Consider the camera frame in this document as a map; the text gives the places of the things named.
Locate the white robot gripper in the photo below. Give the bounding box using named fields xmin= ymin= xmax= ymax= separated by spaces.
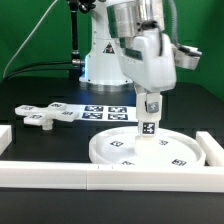
xmin=115 ymin=29 xmax=202 ymax=113

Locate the white round table top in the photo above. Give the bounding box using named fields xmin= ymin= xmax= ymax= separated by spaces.
xmin=89 ymin=126 xmax=206 ymax=167

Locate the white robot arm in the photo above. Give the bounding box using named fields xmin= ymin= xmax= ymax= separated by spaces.
xmin=80 ymin=0 xmax=202 ymax=113

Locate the white marker sheet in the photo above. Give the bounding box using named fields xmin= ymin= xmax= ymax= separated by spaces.
xmin=68 ymin=104 xmax=137 ymax=122

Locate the white right fence bar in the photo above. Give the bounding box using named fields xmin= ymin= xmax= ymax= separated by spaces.
xmin=196 ymin=131 xmax=224 ymax=167

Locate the white fence bar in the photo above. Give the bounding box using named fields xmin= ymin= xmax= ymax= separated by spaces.
xmin=0 ymin=161 xmax=224 ymax=193
xmin=0 ymin=125 xmax=12 ymax=155
xmin=196 ymin=131 xmax=224 ymax=167

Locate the white cross table base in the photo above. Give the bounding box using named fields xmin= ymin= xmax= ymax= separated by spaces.
xmin=15 ymin=102 xmax=79 ymax=131

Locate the white left fence bar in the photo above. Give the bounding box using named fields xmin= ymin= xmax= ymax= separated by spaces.
xmin=0 ymin=125 xmax=12 ymax=155

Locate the white front fence bar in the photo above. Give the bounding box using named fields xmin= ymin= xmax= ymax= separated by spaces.
xmin=0 ymin=161 xmax=224 ymax=193

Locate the black camera stand pole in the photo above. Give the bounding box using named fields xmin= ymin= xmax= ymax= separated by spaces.
xmin=67 ymin=0 xmax=82 ymax=81

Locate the black cable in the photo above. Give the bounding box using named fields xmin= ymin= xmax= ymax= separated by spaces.
xmin=3 ymin=60 xmax=83 ymax=80

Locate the grey cable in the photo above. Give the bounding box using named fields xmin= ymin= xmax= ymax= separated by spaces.
xmin=2 ymin=0 xmax=59 ymax=79

